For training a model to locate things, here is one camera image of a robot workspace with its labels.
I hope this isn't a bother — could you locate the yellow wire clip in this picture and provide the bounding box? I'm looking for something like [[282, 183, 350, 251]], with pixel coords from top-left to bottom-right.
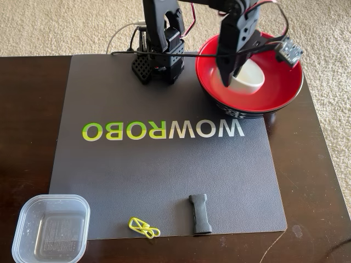
[[128, 216, 161, 239]]

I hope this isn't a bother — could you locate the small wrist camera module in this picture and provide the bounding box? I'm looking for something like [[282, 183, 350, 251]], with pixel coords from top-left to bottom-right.
[[275, 35, 305, 69]]

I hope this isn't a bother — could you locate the black power cable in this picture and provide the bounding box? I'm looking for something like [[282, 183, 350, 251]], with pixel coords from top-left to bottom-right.
[[127, 27, 139, 53]]

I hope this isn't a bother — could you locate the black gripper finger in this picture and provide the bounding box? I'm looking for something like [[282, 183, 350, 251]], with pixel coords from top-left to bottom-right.
[[216, 55, 234, 88], [233, 54, 249, 78]]

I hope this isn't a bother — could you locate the thin camera cable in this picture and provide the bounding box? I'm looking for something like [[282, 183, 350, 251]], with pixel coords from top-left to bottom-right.
[[110, 41, 283, 59]]

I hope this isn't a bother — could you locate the black dumbbell-shaped block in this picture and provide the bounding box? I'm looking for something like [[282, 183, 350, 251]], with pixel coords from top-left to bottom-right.
[[188, 193, 213, 236]]

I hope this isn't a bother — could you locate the grey mat with WOWROBO print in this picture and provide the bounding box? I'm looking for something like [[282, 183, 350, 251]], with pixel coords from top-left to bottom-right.
[[48, 52, 288, 241]]

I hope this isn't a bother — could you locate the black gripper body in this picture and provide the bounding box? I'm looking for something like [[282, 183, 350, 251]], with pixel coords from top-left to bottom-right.
[[218, 5, 275, 64]]

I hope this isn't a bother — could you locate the white USB cable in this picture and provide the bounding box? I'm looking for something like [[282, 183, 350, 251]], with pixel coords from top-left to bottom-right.
[[105, 19, 146, 54]]

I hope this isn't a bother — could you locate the red bowl with black outside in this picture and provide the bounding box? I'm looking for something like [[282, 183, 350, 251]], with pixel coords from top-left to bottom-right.
[[195, 31, 304, 119]]

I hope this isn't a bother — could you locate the red white black servo wire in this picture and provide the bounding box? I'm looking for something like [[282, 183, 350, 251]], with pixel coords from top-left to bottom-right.
[[179, 2, 198, 39], [244, 0, 290, 42]]

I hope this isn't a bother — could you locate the clear plastic food container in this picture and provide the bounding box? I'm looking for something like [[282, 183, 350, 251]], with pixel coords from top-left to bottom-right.
[[12, 193, 91, 263]]

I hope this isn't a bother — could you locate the small white bowl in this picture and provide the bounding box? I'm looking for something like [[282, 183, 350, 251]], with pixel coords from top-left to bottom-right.
[[219, 59, 265, 95]]

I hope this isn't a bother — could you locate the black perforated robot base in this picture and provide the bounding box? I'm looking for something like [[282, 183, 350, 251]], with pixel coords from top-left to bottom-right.
[[131, 26, 185, 85]]

